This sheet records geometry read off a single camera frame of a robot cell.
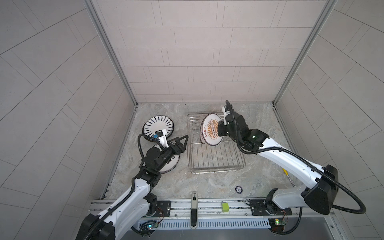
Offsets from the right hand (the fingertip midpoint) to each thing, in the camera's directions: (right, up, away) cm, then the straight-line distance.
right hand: (216, 123), depth 77 cm
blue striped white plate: (-37, -1, +25) cm, 45 cm away
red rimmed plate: (-24, -24, +8) cm, 35 cm away
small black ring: (+12, -35, 0) cm, 37 cm away
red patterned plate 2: (-8, -8, +6) cm, 12 cm away
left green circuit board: (-31, -44, -11) cm, 55 cm away
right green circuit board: (+27, -46, -9) cm, 54 cm away
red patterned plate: (-3, -4, +4) cm, 7 cm away
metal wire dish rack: (+8, -20, +10) cm, 24 cm away
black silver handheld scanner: (-11, -41, -12) cm, 44 cm away
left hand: (-15, -7, -2) cm, 17 cm away
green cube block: (+4, -40, -6) cm, 41 cm away
